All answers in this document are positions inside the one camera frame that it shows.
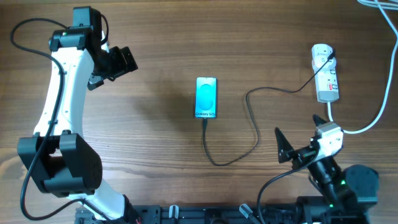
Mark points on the teal Galaxy smartphone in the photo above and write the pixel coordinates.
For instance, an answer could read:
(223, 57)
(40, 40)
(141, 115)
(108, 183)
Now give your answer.
(206, 97)

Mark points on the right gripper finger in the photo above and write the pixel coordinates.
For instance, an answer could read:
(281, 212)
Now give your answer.
(318, 120)
(284, 148)

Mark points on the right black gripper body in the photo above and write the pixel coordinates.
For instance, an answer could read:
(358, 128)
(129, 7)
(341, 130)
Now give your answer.
(304, 155)

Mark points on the white power strip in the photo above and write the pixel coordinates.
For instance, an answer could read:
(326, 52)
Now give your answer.
(326, 82)

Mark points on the white charger plug adapter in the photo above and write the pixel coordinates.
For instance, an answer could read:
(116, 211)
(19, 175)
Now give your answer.
(323, 62)

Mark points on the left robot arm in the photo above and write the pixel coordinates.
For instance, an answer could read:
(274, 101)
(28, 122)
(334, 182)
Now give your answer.
(57, 157)

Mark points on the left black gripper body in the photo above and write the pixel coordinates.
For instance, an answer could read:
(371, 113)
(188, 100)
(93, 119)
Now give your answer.
(113, 65)

